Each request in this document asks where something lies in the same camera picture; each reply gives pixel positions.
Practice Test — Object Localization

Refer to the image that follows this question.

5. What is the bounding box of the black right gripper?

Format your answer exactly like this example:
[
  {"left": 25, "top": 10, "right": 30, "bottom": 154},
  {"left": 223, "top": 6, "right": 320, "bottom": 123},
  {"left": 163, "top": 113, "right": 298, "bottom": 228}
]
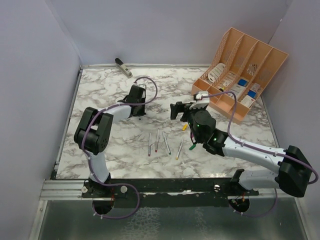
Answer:
[{"left": 170, "top": 101, "right": 206, "bottom": 142}]

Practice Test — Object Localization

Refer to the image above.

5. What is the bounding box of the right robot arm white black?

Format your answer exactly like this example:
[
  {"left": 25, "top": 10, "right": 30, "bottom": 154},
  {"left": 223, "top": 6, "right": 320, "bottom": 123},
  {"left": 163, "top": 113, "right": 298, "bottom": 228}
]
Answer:
[{"left": 170, "top": 101, "right": 312, "bottom": 198}]

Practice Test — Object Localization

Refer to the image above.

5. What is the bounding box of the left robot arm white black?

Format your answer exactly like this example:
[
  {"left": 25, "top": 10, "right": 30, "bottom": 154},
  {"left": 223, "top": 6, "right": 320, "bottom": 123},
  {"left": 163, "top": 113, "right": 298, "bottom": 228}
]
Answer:
[{"left": 74, "top": 84, "right": 146, "bottom": 198}]

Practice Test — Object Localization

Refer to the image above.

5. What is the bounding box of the red marker pen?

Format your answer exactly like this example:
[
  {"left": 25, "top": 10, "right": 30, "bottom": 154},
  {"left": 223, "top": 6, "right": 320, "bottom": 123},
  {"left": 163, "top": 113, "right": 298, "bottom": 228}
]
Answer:
[{"left": 155, "top": 129, "right": 160, "bottom": 153}]

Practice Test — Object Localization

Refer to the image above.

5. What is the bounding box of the green pen cap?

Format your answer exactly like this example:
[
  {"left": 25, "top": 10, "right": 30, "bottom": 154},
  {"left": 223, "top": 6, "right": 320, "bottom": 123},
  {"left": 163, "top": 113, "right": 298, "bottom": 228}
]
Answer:
[{"left": 189, "top": 144, "right": 197, "bottom": 151}]

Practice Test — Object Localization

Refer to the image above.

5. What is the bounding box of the yellow marker pen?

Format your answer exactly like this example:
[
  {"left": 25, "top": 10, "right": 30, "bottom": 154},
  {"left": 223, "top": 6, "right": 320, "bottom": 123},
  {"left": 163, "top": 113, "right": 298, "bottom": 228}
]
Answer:
[{"left": 175, "top": 137, "right": 184, "bottom": 160}]

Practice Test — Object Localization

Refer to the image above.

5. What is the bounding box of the green marker pen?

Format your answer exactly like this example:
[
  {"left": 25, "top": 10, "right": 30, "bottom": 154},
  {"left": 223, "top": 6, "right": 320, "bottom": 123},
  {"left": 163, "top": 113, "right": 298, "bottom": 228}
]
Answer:
[{"left": 162, "top": 132, "right": 172, "bottom": 155}]

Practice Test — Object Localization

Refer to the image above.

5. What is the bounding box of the grey black stapler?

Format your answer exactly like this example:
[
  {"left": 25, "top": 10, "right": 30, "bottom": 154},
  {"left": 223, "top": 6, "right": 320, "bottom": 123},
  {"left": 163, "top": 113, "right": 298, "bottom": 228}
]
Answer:
[{"left": 115, "top": 57, "right": 133, "bottom": 78}]

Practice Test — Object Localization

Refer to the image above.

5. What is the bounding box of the white oval tag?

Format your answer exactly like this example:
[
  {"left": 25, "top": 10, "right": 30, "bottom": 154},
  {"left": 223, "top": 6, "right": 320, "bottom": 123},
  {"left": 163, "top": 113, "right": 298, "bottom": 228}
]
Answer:
[{"left": 207, "top": 63, "right": 226, "bottom": 83}]

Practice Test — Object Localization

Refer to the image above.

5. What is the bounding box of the white card packet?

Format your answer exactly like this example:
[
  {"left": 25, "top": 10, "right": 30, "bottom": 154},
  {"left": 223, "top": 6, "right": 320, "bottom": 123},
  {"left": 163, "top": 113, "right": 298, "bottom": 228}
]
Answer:
[{"left": 227, "top": 83, "right": 246, "bottom": 99}]

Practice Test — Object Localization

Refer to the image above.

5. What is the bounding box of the blue eraser box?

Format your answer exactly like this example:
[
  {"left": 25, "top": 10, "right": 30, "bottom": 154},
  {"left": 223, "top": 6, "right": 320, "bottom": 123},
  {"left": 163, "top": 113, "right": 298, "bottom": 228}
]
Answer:
[
  {"left": 237, "top": 78, "right": 249, "bottom": 87},
  {"left": 247, "top": 90, "right": 257, "bottom": 99}
]

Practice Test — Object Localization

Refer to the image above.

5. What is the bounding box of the peach desk file organizer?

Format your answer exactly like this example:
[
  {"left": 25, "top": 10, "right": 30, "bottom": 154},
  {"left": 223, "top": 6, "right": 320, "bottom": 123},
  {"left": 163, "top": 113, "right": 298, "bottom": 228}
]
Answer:
[{"left": 191, "top": 27, "right": 289, "bottom": 124}]

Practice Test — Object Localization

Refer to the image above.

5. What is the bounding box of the white red box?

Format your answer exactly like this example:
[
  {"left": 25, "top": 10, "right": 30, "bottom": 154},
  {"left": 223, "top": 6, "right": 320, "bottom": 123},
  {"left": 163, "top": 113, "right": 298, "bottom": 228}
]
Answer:
[{"left": 250, "top": 83, "right": 261, "bottom": 93}]

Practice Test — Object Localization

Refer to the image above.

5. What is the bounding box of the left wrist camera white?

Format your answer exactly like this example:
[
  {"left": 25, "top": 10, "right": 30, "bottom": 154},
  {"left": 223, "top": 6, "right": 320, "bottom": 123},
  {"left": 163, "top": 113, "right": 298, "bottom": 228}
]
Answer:
[{"left": 137, "top": 84, "right": 147, "bottom": 90}]

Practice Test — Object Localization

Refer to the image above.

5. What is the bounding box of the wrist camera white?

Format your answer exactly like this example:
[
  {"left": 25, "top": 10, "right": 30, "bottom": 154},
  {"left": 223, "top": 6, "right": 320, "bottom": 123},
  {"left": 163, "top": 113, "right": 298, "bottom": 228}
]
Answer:
[
  {"left": 193, "top": 91, "right": 210, "bottom": 105},
  {"left": 137, "top": 84, "right": 147, "bottom": 90}
]

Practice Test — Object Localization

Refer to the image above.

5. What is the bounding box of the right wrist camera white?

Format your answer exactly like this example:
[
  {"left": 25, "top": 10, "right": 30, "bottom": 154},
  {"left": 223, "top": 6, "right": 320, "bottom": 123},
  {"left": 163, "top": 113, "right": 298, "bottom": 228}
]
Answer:
[{"left": 193, "top": 91, "right": 210, "bottom": 105}]

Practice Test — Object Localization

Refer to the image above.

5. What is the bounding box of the black mounting rail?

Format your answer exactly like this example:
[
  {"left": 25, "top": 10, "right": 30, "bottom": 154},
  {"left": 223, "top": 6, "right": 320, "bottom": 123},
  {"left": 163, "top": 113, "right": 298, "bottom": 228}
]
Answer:
[{"left": 81, "top": 170, "right": 259, "bottom": 208}]

